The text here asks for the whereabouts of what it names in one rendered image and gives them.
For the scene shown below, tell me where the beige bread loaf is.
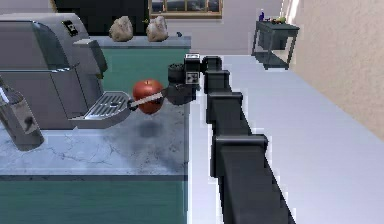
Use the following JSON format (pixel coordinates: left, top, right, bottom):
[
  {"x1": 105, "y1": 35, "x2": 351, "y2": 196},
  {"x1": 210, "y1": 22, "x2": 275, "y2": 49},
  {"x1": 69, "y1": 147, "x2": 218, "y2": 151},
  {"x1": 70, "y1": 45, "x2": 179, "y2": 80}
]
[
  {"x1": 145, "y1": 15, "x2": 169, "y2": 43},
  {"x1": 108, "y1": 15, "x2": 134, "y2": 43}
]

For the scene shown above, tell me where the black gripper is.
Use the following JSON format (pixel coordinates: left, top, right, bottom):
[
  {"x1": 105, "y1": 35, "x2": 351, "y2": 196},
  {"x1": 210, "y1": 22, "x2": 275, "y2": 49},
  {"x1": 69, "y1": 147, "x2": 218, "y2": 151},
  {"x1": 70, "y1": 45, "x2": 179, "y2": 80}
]
[{"x1": 127, "y1": 62, "x2": 198, "y2": 112}]

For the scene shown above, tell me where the green kitchen counter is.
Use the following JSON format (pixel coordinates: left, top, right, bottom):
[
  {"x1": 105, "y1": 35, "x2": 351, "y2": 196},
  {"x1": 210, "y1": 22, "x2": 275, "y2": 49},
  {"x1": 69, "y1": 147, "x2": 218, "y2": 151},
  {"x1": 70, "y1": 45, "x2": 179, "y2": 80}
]
[{"x1": 0, "y1": 35, "x2": 192, "y2": 224}]

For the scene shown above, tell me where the dark grey side table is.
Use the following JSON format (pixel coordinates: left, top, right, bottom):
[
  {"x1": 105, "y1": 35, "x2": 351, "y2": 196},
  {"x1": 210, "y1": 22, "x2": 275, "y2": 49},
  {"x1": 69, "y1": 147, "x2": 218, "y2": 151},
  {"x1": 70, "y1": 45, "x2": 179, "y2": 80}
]
[{"x1": 251, "y1": 20, "x2": 301, "y2": 71}]

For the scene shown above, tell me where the red apple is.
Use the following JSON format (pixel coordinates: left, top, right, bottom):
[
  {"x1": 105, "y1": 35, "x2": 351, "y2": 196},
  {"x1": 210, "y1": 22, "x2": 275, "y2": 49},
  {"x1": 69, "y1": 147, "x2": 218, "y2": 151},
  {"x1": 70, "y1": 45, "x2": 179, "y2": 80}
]
[{"x1": 132, "y1": 78, "x2": 165, "y2": 115}]

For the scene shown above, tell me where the wooden framed window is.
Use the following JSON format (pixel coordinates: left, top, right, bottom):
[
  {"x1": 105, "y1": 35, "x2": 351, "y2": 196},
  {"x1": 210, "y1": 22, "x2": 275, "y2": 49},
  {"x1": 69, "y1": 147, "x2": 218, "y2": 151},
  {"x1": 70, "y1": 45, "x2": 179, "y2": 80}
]
[{"x1": 148, "y1": 0, "x2": 224, "y2": 20}]

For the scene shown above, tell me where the grey coffee machine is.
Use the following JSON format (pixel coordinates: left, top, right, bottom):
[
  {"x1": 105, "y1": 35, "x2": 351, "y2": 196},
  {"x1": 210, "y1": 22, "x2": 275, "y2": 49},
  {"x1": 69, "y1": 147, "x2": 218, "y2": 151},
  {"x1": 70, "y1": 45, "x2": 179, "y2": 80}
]
[{"x1": 0, "y1": 12, "x2": 133, "y2": 131}]

